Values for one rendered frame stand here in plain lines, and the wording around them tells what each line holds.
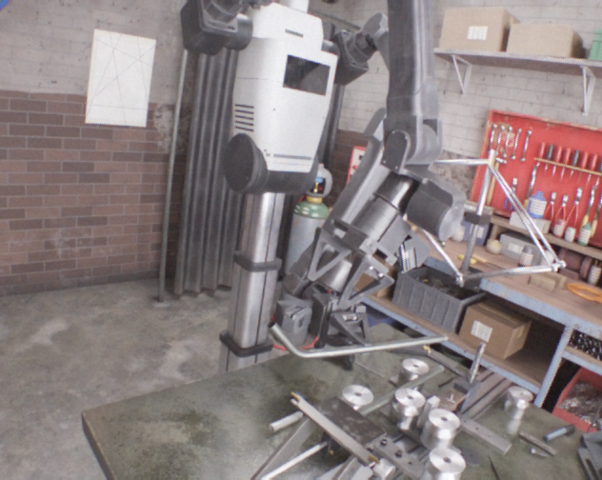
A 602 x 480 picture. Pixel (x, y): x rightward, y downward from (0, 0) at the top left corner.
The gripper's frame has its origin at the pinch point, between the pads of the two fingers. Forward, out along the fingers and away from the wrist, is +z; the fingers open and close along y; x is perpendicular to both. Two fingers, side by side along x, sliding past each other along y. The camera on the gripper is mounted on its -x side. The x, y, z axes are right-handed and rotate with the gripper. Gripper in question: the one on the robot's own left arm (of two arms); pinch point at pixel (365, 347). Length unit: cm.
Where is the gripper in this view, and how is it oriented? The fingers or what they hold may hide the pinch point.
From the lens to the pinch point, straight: 72.7
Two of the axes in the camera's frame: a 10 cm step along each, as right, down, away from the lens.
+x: 9.0, 0.3, 4.3
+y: 1.6, -9.5, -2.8
